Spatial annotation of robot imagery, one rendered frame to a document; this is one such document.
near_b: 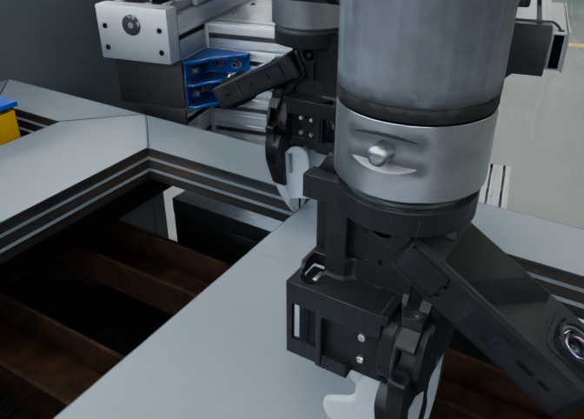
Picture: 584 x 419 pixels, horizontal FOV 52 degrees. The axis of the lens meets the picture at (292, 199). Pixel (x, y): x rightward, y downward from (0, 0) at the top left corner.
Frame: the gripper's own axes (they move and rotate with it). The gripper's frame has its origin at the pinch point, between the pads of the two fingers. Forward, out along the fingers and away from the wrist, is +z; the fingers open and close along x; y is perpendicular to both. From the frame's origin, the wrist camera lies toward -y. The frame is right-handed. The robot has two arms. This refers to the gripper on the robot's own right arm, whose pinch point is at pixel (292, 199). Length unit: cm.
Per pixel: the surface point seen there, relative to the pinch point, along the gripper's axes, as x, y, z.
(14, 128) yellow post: -1.2, -48.7, 1.6
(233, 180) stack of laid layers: 3.0, -10.7, 1.8
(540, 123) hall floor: 264, -9, 86
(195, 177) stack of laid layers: 2.3, -16.5, 2.7
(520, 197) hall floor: 178, 0, 86
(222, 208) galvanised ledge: 18.3, -25.1, 18.2
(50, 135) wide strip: -1.1, -40.3, 0.9
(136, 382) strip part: -29.1, 3.8, 0.7
